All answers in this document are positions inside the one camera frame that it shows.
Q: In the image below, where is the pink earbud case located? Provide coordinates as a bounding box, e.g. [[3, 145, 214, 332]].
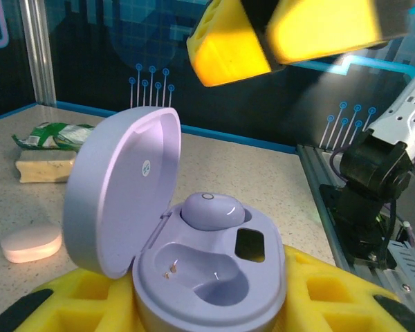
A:
[[0, 223, 63, 264]]

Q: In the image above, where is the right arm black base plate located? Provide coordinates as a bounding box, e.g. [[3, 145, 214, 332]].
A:
[[319, 183, 400, 277]]

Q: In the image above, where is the lavender earbud case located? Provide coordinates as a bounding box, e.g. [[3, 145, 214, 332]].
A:
[[62, 106, 287, 332]]

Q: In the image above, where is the white slotted cable duct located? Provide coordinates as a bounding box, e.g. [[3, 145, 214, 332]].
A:
[[389, 238, 415, 299]]

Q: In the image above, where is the lavender earbud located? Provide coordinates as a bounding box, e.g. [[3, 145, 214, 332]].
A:
[[179, 192, 246, 232]]

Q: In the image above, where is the aluminium frame post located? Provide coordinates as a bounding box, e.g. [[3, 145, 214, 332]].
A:
[[19, 0, 58, 109]]

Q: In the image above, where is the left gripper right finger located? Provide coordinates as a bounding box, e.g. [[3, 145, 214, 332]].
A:
[[262, 244, 415, 332]]

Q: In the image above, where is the green snack packet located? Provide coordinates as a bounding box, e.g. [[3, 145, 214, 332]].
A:
[[12, 121, 96, 153]]

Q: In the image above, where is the blue table border strip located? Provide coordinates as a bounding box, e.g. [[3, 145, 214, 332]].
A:
[[0, 100, 297, 155]]

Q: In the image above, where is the long aluminium mounting rail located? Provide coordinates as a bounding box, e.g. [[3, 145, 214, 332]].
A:
[[295, 143, 415, 312]]

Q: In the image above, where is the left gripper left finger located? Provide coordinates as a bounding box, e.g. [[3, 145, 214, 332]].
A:
[[0, 268, 142, 332]]

